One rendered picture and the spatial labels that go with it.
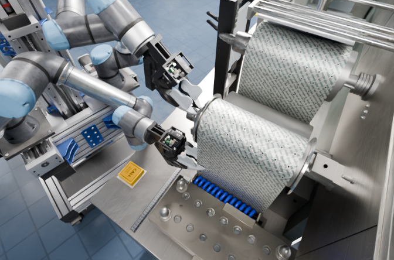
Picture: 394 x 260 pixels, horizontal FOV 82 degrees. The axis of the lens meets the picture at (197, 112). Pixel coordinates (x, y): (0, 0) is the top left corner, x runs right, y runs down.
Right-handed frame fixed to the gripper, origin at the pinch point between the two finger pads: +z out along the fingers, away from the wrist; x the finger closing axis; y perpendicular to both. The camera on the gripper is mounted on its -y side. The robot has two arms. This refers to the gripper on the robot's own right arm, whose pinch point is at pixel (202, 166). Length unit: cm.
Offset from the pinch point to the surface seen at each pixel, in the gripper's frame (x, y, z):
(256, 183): -0.3, 9.0, 16.0
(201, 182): -2.7, -4.9, 1.5
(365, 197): -3.9, 30.8, 30.1
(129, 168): -9.3, -16.6, -27.2
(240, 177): -0.3, 7.7, 11.8
